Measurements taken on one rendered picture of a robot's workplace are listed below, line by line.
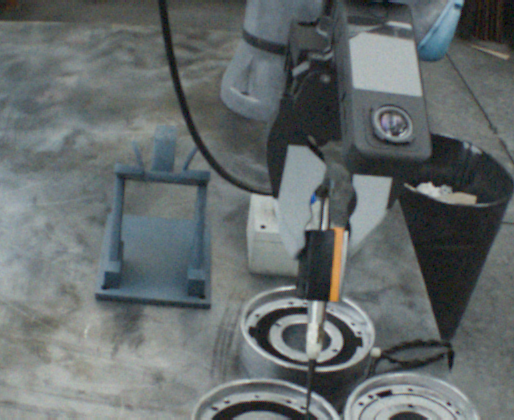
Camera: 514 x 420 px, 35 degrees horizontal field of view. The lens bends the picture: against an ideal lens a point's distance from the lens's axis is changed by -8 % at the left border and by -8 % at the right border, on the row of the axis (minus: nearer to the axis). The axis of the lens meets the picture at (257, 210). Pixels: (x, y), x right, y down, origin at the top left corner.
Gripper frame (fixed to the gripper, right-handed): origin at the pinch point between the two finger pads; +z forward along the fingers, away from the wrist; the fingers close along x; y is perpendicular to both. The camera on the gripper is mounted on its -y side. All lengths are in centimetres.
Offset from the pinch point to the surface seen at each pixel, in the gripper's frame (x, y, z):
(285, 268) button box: -0.4, 15.2, 12.4
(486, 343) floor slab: -70, 103, 93
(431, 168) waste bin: -52, 128, 60
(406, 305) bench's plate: -11.4, 11.7, 13.2
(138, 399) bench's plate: 11.8, -2.5, 13.2
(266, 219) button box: 1.6, 17.2, 8.7
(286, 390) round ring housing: 1.3, -4.0, 9.6
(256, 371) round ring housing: 3.1, -0.4, 11.1
